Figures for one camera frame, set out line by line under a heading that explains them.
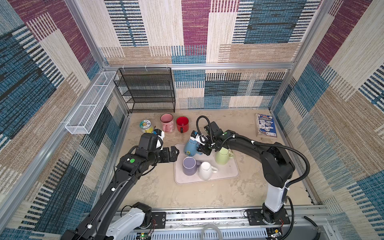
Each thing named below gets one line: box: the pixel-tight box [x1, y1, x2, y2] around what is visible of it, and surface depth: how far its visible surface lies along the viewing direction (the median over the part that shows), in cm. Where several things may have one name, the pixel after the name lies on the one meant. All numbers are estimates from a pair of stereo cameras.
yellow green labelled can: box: [139, 119, 154, 134], surface depth 104 cm
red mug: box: [175, 116, 189, 134], surface depth 107 cm
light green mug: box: [215, 147, 235, 165], surface depth 88 cm
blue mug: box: [184, 138, 203, 157], surface depth 89 cm
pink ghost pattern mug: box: [160, 113, 175, 133], surface depth 104 cm
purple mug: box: [182, 156, 202, 176], surface depth 86 cm
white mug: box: [198, 161, 218, 181], surface depth 83 cm
